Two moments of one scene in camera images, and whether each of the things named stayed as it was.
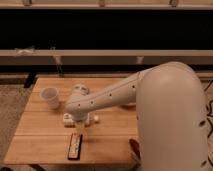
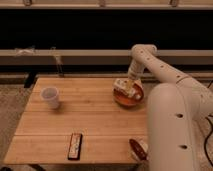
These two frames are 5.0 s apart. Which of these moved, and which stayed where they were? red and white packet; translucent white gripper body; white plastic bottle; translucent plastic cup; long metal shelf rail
Moved: translucent white gripper body; white plastic bottle
Stayed: red and white packet; translucent plastic cup; long metal shelf rail
